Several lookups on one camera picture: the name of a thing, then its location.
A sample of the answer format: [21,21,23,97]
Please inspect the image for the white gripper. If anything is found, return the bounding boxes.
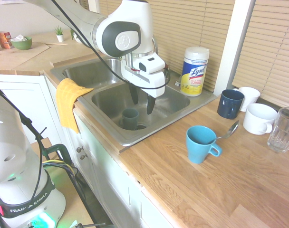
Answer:
[122,53,166,115]

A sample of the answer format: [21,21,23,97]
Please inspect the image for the silver metal spoon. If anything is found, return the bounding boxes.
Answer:
[206,120,240,145]

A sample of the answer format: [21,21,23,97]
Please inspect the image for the stainless steel double sink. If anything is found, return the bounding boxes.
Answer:
[49,58,218,147]

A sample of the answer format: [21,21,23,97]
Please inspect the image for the dark green cup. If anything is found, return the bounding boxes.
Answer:
[121,108,140,131]

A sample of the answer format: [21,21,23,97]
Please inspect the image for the Lysol wipes canister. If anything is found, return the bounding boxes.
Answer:
[180,47,211,97]

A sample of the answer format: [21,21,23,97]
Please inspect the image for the teal ceramic mug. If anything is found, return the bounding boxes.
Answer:
[186,125,223,164]

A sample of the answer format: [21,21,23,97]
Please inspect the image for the yellow dish cloth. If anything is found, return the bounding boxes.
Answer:
[56,77,95,134]

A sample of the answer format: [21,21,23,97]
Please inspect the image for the white kitchen cabinet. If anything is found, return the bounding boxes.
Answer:
[0,73,181,228]

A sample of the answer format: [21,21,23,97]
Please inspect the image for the wide beige window blind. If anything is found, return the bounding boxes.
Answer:
[98,0,237,92]

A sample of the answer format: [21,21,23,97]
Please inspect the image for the navy blue mug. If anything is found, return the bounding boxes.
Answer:
[217,89,245,120]

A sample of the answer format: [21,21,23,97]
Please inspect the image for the white pot with plant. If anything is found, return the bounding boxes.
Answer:
[70,28,83,44]

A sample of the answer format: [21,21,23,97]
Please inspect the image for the dark green clamp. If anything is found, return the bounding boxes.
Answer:
[43,143,74,167]

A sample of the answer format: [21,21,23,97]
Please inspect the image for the small potted green plant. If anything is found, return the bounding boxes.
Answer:
[53,25,65,43]

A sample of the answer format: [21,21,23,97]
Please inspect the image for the small white mug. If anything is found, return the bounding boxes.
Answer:
[232,86,261,112]

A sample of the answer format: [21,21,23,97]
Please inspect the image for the wide white mug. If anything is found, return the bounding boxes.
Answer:
[243,103,278,135]

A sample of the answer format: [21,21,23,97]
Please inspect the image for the wooden robot mounting board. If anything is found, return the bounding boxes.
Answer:
[29,137,97,228]

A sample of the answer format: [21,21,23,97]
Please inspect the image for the light wooden board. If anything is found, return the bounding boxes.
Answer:
[0,42,50,70]

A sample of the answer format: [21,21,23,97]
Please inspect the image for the green bowl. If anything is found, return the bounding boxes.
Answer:
[10,36,33,50]

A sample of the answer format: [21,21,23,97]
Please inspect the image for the narrow beige window blind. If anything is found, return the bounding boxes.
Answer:
[231,0,289,109]

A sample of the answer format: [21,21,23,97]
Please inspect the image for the clear drinking glass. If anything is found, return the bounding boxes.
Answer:
[267,107,289,153]

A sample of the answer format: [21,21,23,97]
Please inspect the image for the orange cardboard box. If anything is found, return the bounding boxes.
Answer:
[0,31,14,49]

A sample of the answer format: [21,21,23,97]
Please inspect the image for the yellow and black wire bundle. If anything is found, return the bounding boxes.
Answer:
[41,159,86,190]

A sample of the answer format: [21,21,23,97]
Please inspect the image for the white window frame post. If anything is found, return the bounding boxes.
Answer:
[213,0,257,95]

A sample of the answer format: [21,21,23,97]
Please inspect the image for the black base cable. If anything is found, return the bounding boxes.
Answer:
[30,128,48,202]

